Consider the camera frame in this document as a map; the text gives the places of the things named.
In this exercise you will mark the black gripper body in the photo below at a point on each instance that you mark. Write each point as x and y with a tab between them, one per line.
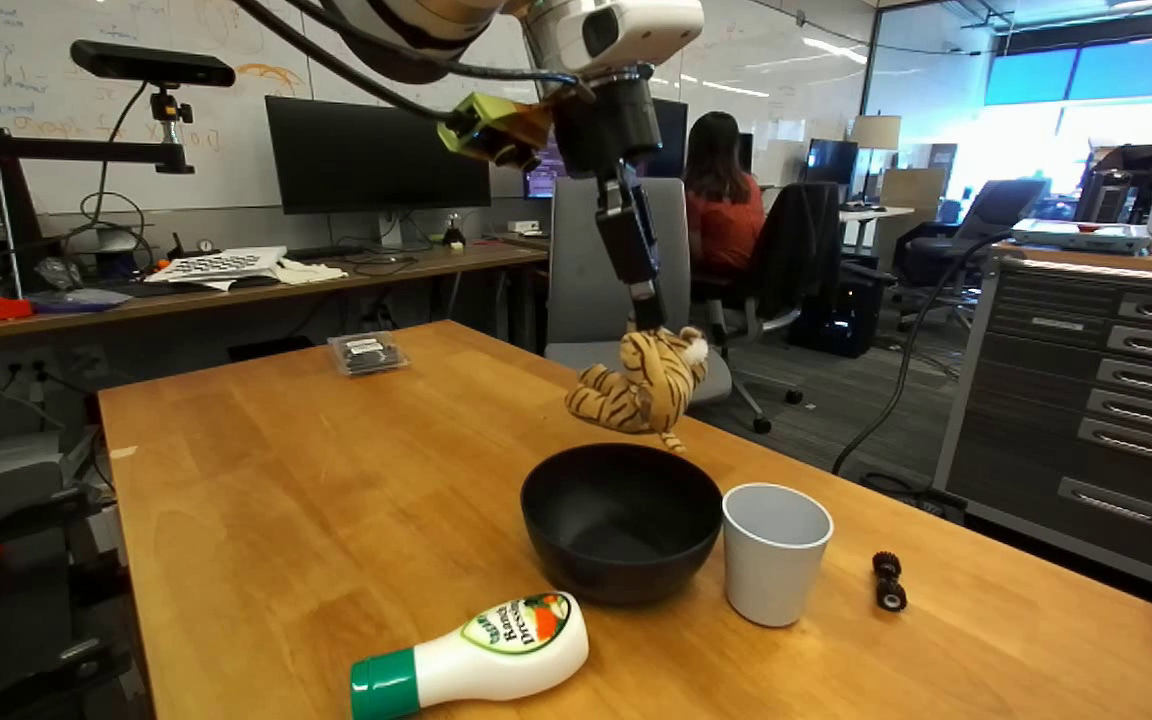
600	125

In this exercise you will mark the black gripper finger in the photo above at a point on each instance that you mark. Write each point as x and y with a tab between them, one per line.
635	244

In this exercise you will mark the striped tiger stuffed animal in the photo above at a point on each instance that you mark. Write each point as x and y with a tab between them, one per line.
636	386

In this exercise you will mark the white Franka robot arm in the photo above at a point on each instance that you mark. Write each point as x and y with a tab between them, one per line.
629	27

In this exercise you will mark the black bowl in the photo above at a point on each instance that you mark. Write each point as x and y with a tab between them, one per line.
623	561

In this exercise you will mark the grey fabric office chair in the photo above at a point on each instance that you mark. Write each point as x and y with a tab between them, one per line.
576	265

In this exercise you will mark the narrow dark monitor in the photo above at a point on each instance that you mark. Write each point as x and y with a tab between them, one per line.
672	132

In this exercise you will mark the monitor with purple screen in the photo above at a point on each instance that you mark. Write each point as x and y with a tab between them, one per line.
543	176

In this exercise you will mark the person in red top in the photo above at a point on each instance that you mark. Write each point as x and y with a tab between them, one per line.
728	221

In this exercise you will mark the black mesh office chair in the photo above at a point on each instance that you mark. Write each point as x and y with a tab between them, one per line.
796	244

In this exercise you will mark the black computer tower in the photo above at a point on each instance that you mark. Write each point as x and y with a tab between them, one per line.
840	313

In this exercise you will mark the large black desk monitor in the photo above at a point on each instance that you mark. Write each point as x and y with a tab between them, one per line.
377	153

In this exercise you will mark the white lamp shade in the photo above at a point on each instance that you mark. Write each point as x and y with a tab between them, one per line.
875	129

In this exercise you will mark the clear plastic bag of parts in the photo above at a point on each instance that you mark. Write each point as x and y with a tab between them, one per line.
364	355

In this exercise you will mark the white cup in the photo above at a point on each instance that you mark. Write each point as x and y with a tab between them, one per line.
778	575

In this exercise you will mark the black reclined office chair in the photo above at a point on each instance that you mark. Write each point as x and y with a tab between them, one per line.
988	205

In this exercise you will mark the stack of papers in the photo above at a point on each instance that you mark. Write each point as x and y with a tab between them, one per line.
238	265

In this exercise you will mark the white bottle with green cap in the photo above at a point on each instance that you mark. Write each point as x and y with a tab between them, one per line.
497	654

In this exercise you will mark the small black clip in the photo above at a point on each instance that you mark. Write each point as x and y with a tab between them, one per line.
890	596

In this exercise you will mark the grey laptop on cabinet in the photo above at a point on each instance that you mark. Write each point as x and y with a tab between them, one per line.
1081	238

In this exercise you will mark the grey drawer tool cabinet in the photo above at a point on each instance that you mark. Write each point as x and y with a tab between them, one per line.
1070	401

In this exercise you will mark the wooden workbench desk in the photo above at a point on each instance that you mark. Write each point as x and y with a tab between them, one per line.
136	309

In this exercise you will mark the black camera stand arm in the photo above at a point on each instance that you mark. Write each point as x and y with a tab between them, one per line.
99	149

